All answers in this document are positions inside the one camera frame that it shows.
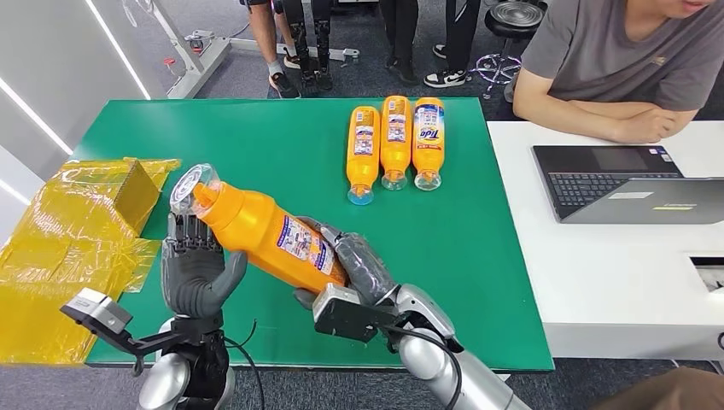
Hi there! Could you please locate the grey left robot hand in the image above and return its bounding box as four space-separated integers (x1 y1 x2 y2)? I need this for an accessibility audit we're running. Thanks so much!
160 212 248 321

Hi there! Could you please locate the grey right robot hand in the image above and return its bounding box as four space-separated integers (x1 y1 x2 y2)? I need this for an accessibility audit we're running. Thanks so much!
294 216 400 311

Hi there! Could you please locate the orange detergent bottle clear cap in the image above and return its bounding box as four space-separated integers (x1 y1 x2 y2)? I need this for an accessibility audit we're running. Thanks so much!
169 163 349 294
380 95 413 192

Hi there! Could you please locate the orange detergent bottle blue cap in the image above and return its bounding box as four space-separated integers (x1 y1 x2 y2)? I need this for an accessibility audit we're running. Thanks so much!
346 105 381 207

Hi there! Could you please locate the orange bottle Tide front label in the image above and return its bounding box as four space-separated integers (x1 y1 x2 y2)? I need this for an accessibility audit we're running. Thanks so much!
412 97 446 192

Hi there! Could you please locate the yellow taped cardboard box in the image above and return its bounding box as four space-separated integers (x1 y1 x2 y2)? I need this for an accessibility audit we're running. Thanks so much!
0 158 182 365

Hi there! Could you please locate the black white humanoid robot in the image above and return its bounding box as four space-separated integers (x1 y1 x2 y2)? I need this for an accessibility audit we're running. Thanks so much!
281 0 341 95

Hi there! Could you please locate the person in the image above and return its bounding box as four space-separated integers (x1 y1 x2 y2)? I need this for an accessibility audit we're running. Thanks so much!
423 0 482 90
377 0 421 87
511 0 724 145
240 0 302 100

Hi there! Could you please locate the black grey laptop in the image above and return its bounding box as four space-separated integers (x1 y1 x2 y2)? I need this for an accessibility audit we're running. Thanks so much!
531 145 724 226

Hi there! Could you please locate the black chrome stool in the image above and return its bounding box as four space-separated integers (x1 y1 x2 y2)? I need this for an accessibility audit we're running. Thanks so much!
470 1 544 103

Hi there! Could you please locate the brown rounded object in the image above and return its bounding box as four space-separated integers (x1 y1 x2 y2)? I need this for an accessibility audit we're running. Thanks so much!
587 366 724 410

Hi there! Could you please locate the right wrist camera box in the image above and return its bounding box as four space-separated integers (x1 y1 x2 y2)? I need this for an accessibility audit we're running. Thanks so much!
312 283 406 344

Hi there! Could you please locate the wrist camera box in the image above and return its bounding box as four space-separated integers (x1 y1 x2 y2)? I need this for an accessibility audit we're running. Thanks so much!
312 283 406 344
60 287 188 359

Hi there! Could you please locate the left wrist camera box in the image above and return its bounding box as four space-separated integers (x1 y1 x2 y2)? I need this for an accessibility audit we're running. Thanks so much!
60 287 188 359

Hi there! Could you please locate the black cable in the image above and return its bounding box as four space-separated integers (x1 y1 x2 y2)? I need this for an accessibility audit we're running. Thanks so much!
390 325 464 410
223 319 267 410

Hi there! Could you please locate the white wall light strip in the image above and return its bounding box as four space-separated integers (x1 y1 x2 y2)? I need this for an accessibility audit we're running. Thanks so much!
83 0 152 102
0 78 74 156
0 179 31 208

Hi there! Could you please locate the white metal stand frame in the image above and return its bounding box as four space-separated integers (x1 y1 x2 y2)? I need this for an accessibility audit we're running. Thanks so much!
119 0 361 102

